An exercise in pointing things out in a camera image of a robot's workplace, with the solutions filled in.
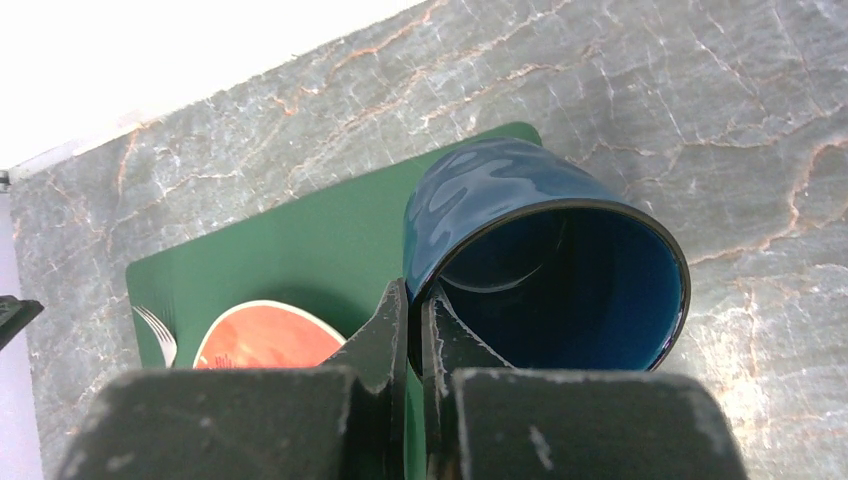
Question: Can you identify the red teal floral plate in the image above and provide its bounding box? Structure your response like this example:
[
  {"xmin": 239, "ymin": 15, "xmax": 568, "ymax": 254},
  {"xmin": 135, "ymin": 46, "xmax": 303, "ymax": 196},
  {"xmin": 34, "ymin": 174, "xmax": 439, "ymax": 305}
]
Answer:
[{"xmin": 192, "ymin": 300, "xmax": 346, "ymax": 369}]

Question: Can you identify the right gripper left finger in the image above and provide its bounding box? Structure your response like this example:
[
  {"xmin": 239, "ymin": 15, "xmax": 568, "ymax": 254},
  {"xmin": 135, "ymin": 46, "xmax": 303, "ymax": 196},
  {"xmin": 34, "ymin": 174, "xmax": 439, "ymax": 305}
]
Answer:
[{"xmin": 58, "ymin": 279, "xmax": 408, "ymax": 479}]

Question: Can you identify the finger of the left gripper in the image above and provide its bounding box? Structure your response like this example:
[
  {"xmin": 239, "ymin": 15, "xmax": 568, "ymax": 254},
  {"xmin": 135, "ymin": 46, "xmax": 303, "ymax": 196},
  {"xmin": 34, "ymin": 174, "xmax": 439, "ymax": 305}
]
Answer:
[{"xmin": 0, "ymin": 295, "xmax": 44, "ymax": 350}]

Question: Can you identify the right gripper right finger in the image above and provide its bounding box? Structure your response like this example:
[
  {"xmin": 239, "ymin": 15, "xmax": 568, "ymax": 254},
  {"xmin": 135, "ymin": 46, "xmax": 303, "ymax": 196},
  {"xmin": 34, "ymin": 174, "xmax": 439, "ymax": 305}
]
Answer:
[{"xmin": 421, "ymin": 293, "xmax": 747, "ymax": 479}]

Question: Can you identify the silver metal fork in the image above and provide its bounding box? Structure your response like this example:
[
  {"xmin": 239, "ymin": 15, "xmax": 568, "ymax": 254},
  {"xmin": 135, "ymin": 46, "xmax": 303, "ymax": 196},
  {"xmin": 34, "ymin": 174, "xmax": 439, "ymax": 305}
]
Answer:
[{"xmin": 132, "ymin": 306, "xmax": 178, "ymax": 368}]

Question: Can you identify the dark blue mug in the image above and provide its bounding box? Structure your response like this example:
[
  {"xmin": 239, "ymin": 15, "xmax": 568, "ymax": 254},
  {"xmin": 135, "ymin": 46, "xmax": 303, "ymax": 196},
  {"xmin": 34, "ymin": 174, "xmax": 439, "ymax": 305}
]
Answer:
[{"xmin": 402, "ymin": 137, "xmax": 691, "ymax": 371}]

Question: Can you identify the green rectangular placemat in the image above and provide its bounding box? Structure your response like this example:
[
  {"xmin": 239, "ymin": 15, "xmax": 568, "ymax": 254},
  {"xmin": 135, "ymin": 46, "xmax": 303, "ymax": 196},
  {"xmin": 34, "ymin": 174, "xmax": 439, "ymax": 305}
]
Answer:
[{"xmin": 125, "ymin": 121, "xmax": 543, "ymax": 480}]

